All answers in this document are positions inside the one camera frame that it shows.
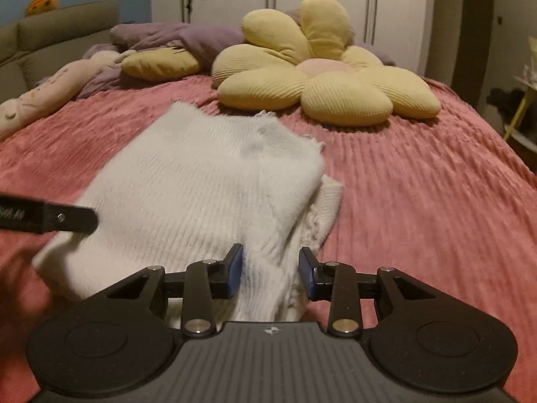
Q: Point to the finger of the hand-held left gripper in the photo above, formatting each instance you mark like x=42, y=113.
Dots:
x=71, y=219

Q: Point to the yellow side table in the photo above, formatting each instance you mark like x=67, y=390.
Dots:
x=522, y=100

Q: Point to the orange plush toy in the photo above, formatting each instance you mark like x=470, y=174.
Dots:
x=42, y=5

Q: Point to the small yellow pillow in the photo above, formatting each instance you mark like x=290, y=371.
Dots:
x=161, y=65

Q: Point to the olive green sofa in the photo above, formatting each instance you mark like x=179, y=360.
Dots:
x=63, y=33

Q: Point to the white knit garment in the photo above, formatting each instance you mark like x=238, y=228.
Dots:
x=188, y=184

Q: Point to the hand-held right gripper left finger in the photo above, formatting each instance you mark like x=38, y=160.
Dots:
x=235, y=270

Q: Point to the pink ribbed blanket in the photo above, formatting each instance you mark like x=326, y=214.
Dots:
x=419, y=184

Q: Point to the long cream plush pillow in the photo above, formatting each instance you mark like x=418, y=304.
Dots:
x=54, y=86

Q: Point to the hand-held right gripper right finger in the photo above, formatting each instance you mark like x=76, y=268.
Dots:
x=305, y=273

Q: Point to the yellow flower-shaped pillow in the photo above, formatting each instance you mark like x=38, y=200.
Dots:
x=335, y=84

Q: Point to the purple and yellow plush toy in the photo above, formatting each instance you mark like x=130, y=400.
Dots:
x=184, y=37

